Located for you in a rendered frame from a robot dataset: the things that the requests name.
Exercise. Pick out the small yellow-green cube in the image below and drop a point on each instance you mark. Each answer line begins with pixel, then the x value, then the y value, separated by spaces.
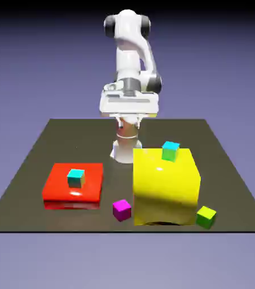
pixel 206 217

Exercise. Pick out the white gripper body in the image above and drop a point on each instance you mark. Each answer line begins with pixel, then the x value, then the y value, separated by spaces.
pixel 128 104

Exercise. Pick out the large yellow box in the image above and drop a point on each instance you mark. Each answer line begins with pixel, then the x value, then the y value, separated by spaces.
pixel 165 187

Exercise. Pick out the large red box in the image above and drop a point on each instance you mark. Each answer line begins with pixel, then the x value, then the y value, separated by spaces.
pixel 73 182

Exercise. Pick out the small magenta cube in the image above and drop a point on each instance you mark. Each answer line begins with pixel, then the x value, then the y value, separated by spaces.
pixel 121 210

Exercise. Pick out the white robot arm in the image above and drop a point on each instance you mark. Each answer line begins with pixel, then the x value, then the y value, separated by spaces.
pixel 127 45

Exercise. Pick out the small cyan cube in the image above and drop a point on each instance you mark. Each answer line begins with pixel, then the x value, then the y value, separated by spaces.
pixel 170 151
pixel 76 178

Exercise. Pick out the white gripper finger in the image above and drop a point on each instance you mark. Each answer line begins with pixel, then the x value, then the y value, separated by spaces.
pixel 120 122
pixel 138 122

